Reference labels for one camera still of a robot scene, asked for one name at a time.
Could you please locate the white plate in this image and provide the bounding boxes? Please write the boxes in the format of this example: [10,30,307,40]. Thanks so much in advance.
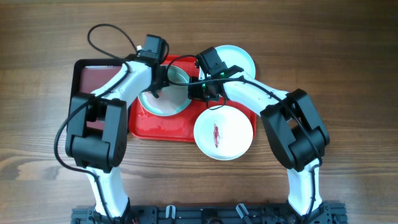
[193,106,254,161]

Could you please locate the red plastic tray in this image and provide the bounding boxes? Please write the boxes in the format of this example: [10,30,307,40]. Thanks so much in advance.
[128,57,257,142]

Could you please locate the light blue plate top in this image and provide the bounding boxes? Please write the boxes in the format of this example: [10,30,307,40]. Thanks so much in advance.
[198,45,256,81]

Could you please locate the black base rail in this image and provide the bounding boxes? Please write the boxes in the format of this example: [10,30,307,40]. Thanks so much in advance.
[70,202,348,224]

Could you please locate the black tray with red water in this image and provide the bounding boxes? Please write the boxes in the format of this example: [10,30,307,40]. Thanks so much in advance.
[67,59,127,139]

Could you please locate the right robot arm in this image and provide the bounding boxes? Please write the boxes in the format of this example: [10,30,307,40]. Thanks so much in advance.
[188,47,330,221]

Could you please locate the light blue plate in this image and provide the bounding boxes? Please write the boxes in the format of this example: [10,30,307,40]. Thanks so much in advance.
[138,65,191,116]
[198,45,256,81]

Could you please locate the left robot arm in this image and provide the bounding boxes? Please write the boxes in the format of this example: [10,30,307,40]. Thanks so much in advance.
[60,35,169,223]

